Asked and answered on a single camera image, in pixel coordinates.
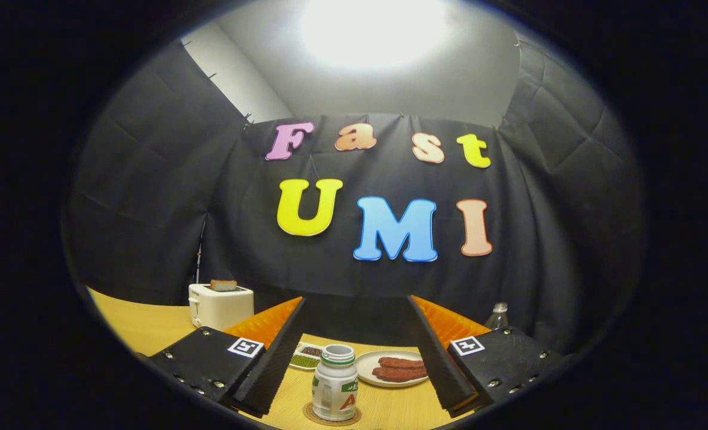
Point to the white divided bean tray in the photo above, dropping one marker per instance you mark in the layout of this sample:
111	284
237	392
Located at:
306	360

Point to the white juice bottle green collar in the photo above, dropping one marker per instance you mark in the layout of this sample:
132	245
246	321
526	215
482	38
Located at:
333	388

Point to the white toaster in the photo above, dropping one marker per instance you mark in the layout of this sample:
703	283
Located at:
222	307

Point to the black backdrop cloth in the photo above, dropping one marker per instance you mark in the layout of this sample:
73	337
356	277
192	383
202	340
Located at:
150	179

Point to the red meat strip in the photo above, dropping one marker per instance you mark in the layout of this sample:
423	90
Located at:
398	374
401	362

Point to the bread slice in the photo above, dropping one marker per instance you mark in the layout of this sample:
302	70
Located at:
223	285

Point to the round white plate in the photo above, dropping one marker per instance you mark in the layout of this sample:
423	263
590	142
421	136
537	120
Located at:
365	364

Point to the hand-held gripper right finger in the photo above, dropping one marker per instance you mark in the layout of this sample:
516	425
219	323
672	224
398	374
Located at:
440	364

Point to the wooden table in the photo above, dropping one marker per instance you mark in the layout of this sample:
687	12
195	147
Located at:
144	325

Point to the round cork coaster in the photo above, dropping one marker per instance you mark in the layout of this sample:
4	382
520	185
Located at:
309	413

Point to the clear plastic water bottle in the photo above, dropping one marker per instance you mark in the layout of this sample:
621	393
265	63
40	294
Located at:
497	319

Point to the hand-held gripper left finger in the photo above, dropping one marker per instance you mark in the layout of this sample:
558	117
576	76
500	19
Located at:
273	364

